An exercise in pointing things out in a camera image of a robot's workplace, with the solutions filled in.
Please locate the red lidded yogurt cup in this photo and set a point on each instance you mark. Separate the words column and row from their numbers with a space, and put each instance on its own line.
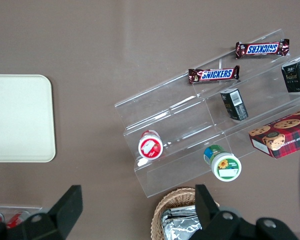
column 150, row 147

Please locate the clear acrylic stepped display stand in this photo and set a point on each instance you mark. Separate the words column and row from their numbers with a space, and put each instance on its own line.
column 165, row 105

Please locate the green lidded sunflower cup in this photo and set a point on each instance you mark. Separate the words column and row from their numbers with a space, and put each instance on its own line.
column 225, row 166

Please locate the Snickers chocolate bar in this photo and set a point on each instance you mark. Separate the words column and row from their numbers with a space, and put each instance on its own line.
column 262, row 48
column 215, row 74

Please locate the clear acrylic bottle rack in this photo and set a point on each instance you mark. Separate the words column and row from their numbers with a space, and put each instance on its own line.
column 35, row 208

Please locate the foil wrapped pack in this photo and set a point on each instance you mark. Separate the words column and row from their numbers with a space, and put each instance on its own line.
column 182, row 226
column 180, row 211

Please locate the light wicker basket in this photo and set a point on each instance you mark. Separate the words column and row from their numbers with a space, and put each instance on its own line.
column 175, row 196

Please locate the cream rectangular plastic tray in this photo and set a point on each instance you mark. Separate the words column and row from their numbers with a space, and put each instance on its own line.
column 20, row 117

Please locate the red plaid cookie box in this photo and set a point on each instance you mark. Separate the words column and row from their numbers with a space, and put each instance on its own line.
column 282, row 140

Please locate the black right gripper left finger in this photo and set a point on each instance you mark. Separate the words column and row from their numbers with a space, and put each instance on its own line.
column 65, row 210

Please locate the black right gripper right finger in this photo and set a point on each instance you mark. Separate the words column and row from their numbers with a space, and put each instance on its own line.
column 206, row 207

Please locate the small black carton box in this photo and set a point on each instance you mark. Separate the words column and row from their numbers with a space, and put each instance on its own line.
column 234, row 105
column 296, row 75

